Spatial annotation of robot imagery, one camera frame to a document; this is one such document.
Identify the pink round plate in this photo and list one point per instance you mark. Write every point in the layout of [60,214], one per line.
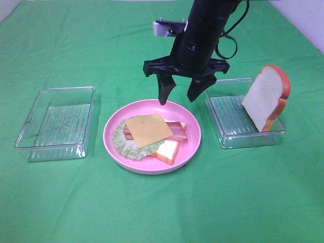
[170,111]

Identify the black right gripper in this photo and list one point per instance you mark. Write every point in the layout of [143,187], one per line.
[184,60]

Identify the clear plastic tray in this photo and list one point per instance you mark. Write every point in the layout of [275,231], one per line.
[58,125]
[233,126]

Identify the yellow cheese slice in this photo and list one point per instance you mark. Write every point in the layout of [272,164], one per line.
[148,129]

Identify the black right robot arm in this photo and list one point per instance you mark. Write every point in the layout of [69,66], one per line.
[206,23]

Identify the clear right plastic tray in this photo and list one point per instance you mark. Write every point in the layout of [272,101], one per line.
[233,126]

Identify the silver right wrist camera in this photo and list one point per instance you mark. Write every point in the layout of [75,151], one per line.
[168,28]

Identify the green lettuce leaf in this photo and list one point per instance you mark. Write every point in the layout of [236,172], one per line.
[129,148]

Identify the clear left plastic tray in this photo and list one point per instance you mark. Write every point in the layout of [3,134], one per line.
[58,125]

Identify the green tablecloth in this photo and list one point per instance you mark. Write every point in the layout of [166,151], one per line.
[260,194]

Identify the bread slice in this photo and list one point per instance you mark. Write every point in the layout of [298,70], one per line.
[267,97]
[169,149]

